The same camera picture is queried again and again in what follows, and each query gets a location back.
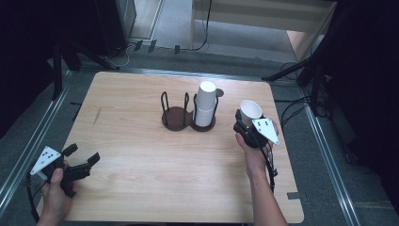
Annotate person's left hand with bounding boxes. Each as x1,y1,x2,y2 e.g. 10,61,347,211
40,167,80,218

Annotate black tripod leg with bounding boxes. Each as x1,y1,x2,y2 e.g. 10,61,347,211
261,46,327,117

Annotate black metal stand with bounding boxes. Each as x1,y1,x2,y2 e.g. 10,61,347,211
51,36,120,101

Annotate black cabinet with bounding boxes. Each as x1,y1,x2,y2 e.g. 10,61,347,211
93,0,137,58

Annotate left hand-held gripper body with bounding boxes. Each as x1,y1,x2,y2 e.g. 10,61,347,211
29,145,92,199

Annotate black floor cables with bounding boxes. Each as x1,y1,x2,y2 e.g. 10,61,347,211
274,93,315,127

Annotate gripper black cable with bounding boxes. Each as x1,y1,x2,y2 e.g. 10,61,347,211
25,175,42,222
258,144,279,193

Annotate dark curtain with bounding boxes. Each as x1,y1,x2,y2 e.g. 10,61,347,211
316,0,399,205
0,0,98,139

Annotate black hanging cable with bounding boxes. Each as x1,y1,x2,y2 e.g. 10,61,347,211
187,0,214,53

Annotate stack of white cups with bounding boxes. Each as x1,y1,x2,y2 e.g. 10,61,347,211
193,80,218,128

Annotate metal floor rail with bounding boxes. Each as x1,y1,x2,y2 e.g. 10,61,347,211
0,71,72,210
299,89,362,226
78,67,275,83

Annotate beige wooden cabinet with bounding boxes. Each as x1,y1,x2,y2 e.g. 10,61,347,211
189,0,339,62

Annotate dark brown cup rack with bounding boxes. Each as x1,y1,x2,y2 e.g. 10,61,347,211
160,90,217,133

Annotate white paper cup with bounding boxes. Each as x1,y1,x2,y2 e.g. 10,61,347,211
239,99,263,127

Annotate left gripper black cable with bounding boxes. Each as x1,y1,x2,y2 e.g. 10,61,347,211
25,175,42,222

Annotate white floor cable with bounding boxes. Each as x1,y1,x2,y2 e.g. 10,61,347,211
104,43,136,69

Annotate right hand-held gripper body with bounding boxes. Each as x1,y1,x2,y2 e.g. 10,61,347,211
232,118,280,149

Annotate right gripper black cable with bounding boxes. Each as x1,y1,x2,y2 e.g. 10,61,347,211
258,144,279,193

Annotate person's right hand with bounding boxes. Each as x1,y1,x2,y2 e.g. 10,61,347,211
234,121,280,179

